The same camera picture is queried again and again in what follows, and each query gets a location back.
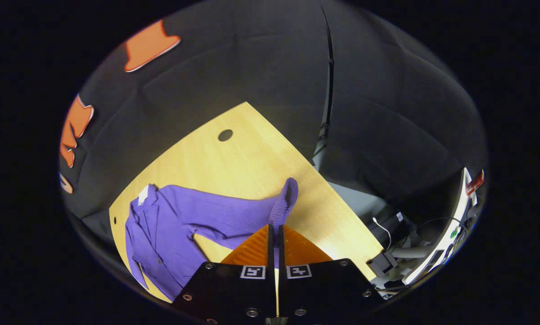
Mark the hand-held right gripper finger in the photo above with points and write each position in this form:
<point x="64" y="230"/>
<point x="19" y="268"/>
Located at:
<point x="281" y="248"/>
<point x="271" y="248"/>

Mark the small grey box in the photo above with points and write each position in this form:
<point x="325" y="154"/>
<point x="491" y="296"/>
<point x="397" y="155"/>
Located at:
<point x="383" y="262"/>

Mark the white garment tag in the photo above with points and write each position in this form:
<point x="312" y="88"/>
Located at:
<point x="142" y="195"/>

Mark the white panel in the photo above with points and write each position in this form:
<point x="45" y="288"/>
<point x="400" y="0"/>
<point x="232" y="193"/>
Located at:
<point x="446" y="246"/>

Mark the small red item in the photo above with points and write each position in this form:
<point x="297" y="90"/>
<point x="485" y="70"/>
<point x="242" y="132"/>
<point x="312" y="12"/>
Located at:
<point x="475" y="183"/>

